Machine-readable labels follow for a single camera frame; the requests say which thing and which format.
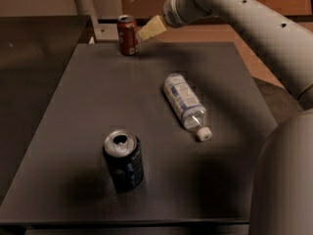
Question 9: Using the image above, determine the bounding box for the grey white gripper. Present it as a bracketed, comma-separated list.
[136, 0, 209, 42]

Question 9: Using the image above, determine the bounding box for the red coke can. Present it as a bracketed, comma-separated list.
[116, 15, 138, 56]

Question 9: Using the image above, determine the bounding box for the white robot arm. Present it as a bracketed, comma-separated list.
[137, 0, 313, 235]

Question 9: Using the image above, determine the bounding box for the dark blue soda can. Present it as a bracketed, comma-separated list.
[103, 129, 144, 191]

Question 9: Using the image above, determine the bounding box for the white pole in background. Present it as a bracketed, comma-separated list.
[70, 0, 99, 18]

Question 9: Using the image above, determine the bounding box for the clear plastic water bottle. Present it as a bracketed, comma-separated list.
[163, 73, 212, 142]

